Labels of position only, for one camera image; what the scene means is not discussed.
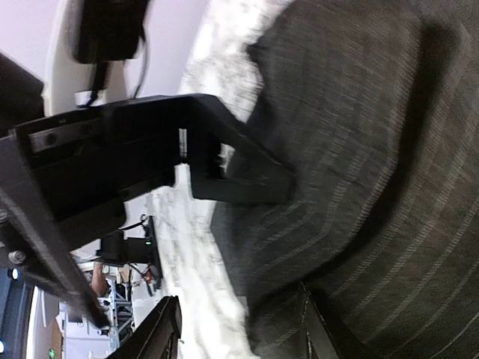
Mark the black pinstriped shirt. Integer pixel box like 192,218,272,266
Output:
211,1,478,358

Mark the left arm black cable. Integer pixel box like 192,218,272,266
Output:
130,22,153,100

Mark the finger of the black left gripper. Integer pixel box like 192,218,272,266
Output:
179,93,296,180
186,126,296,204

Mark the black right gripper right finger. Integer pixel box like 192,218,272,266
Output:
297,282,371,359

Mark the background lab shelving clutter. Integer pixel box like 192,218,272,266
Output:
0,257,150,359

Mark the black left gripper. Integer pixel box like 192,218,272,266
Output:
1,100,185,328

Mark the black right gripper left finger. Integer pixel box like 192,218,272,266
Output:
107,296,182,359

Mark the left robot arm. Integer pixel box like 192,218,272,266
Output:
1,1,295,328

